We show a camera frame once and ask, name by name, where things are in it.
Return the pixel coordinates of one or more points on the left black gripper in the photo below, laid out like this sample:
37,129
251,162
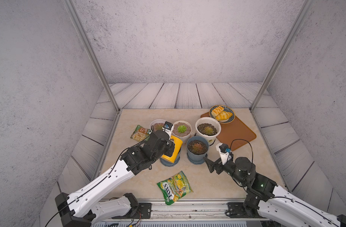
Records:
171,145

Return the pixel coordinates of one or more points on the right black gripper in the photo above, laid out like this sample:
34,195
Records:
211,167

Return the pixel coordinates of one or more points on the yellow plastic watering can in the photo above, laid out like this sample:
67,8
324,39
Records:
174,151

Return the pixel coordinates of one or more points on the blue pot succulent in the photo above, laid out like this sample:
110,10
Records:
169,164
197,150

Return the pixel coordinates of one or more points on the white ribbed pot green succulent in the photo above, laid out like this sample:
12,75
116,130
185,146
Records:
182,130

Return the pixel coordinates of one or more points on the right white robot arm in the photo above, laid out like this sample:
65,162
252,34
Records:
269,200

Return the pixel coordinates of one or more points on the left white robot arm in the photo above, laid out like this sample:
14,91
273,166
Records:
84,207

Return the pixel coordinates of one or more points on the white round pot pinkish soil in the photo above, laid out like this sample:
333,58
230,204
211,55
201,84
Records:
157,124

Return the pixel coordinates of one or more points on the large white pot dark soil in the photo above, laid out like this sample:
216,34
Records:
208,128

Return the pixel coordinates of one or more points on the green snack packet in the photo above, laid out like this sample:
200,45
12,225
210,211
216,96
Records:
140,133

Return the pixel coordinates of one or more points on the brown rectangular tray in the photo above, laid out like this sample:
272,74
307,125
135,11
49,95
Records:
226,132

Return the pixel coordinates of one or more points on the green Fox's candy bag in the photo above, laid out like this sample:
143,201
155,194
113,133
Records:
174,188

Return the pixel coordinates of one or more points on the lower yellow pastry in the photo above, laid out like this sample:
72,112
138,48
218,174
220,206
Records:
224,116

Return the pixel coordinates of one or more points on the yellow pastry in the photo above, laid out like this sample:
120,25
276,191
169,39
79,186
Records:
224,116
216,111

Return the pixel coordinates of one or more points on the blue patterned plate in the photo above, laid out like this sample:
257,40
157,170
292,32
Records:
227,109

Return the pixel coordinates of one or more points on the upper yellow pastry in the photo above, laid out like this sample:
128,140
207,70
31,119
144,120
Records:
216,111

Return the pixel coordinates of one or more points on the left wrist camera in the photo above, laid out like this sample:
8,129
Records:
168,128

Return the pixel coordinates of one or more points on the aluminium front rail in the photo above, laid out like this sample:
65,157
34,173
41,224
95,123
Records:
191,209

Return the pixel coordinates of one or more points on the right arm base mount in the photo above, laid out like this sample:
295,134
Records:
238,210

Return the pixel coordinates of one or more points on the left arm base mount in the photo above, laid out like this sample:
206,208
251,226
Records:
141,210

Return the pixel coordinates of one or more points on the left aluminium frame post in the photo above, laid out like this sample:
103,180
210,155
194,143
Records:
71,10

